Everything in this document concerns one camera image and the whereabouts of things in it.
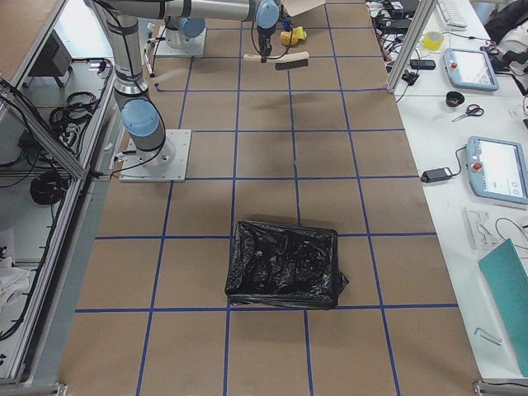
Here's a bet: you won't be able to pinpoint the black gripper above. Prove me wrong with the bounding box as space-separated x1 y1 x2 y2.
257 27 273 63

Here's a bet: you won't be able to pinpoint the yellow green sponge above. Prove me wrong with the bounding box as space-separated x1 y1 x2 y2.
291 26 307 45

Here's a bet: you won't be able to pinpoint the white hand brush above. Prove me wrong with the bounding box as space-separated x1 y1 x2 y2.
243 51 309 71

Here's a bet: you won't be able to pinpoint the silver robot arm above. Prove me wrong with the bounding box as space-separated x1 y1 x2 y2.
164 16 205 50
92 1 281 166

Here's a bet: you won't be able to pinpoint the black lined bin near right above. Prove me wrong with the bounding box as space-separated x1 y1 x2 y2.
224 220 349 309

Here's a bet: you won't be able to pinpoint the yellow tape roll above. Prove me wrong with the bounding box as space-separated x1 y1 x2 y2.
422 31 444 51

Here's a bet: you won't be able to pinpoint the white keyboard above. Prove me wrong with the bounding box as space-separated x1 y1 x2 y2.
436 0 468 31

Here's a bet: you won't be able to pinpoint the upper blue teach pendant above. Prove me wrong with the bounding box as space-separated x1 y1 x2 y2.
443 48 500 92

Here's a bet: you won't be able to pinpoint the blue teach pendant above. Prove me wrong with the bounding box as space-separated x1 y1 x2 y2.
443 48 500 92
465 136 527 205

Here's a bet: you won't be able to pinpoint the black power adapter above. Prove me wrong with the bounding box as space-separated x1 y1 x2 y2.
420 167 454 183

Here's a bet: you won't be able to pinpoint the lower blue teach pendant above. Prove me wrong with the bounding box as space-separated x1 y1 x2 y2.
465 136 527 205

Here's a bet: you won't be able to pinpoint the teal folder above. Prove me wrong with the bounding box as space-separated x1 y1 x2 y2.
478 239 527 377

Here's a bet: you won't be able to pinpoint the white crumpled cloth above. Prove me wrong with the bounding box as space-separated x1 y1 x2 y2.
1 257 31 308

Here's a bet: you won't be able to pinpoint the metal hex key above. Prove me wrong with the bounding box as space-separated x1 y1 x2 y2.
474 327 502 346

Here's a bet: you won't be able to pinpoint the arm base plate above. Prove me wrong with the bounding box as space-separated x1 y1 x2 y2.
156 25 206 58
119 130 191 182

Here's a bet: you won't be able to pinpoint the aluminium frame post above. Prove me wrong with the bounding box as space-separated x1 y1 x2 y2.
386 0 436 94

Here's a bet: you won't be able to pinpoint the black handled scissors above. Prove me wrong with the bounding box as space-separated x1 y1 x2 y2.
452 104 484 122

